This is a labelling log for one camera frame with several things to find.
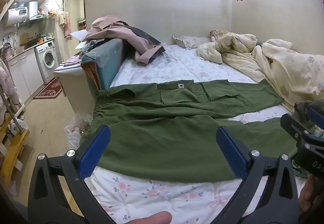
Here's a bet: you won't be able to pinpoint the floral pillow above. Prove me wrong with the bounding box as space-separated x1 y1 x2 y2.
173 35 212 50

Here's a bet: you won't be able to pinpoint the pale pink garment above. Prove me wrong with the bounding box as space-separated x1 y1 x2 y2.
0 65 20 118

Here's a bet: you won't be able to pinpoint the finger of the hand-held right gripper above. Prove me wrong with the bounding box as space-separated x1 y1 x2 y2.
307 108 324 131
280 113 314 144

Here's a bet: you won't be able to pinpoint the white kitchen cabinet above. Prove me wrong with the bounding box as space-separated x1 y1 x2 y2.
7 48 45 104

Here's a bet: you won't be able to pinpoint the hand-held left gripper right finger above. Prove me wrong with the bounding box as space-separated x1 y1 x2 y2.
216 126 301 224

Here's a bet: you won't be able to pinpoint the dark grey garment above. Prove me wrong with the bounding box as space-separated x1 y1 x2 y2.
119 21 162 46

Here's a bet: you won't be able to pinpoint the pink coat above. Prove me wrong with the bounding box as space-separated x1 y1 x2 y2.
85 15 167 64

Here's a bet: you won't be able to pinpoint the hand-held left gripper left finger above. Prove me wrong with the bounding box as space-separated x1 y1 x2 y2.
27 125 117 224

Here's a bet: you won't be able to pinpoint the yellow wooden rack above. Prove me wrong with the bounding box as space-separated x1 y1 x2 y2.
0 112 30 187

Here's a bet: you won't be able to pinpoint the white water heater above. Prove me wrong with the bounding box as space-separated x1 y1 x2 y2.
3 6 29 28

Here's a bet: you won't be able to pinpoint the white table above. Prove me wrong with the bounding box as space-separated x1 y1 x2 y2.
53 55 99 116

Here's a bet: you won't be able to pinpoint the white washing machine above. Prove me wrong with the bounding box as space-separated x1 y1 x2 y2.
34 39 59 85

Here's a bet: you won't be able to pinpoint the hanging pink towel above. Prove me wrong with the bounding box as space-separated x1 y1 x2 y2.
57 10 72 40

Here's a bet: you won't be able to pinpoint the white plastic bag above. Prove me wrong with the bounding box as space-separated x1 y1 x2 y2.
64 125 86 151

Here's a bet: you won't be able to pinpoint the dark patterned cloth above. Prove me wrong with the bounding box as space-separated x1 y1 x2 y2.
294 99 324 124

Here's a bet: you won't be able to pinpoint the white papers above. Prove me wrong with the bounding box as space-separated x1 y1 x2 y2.
69 30 89 50

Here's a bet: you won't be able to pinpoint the person's right hand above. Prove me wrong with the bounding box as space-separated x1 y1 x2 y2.
299 177 317 215

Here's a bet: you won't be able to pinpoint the green pants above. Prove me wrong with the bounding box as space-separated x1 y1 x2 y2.
80 79 313 183

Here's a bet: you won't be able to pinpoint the brown patterned pillow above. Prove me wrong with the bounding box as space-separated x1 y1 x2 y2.
210 29 230 37

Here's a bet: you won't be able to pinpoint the range hood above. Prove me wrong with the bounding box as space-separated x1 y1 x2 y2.
29 13 49 21

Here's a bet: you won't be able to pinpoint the red patterned rug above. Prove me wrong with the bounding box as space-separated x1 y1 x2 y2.
33 77 63 100

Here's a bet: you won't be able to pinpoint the person's left hand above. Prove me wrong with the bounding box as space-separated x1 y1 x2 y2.
133 210 173 224

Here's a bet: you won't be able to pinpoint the floral white bed sheet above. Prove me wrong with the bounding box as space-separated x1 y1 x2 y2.
83 44 312 224

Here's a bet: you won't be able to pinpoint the cream quilt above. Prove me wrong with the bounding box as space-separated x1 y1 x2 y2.
197 32 324 111

